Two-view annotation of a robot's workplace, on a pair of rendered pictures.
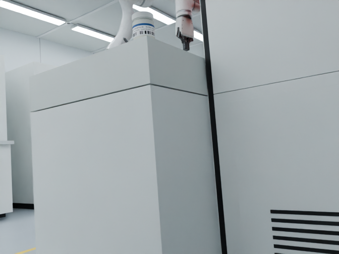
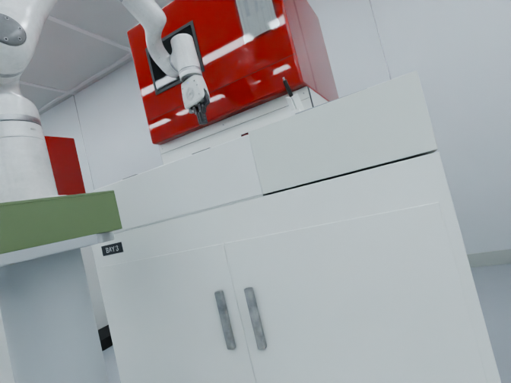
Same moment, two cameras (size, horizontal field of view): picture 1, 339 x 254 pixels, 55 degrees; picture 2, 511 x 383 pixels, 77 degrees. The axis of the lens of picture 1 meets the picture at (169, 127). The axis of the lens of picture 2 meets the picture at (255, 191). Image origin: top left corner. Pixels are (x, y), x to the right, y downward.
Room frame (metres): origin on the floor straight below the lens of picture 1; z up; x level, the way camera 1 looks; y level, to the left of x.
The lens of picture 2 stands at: (1.71, 1.06, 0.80)
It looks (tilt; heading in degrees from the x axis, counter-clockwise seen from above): 3 degrees up; 261
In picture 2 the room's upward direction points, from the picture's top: 14 degrees counter-clockwise
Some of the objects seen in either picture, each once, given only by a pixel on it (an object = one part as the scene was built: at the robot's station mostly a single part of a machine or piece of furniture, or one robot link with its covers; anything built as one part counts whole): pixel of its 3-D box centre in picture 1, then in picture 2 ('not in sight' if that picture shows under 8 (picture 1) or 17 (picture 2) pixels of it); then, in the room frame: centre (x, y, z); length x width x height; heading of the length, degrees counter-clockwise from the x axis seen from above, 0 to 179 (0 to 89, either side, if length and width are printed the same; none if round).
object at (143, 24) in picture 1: (143, 29); not in sight; (1.01, 0.06, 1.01); 0.07 x 0.07 x 0.10
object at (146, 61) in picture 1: (115, 85); (357, 147); (1.26, 0.20, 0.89); 0.62 x 0.35 x 0.14; 55
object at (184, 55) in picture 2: (183, 1); (184, 55); (1.67, -0.13, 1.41); 0.09 x 0.08 x 0.13; 133
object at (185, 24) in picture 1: (184, 27); (195, 91); (1.66, -0.12, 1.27); 0.10 x 0.07 x 0.11; 133
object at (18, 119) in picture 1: (77, 136); not in sight; (5.22, 1.49, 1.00); 1.80 x 1.08 x 2.00; 145
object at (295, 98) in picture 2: not in sight; (298, 116); (1.38, 0.13, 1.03); 0.06 x 0.04 x 0.13; 55
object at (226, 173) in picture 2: not in sight; (176, 191); (1.78, 0.16, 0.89); 0.55 x 0.09 x 0.14; 145
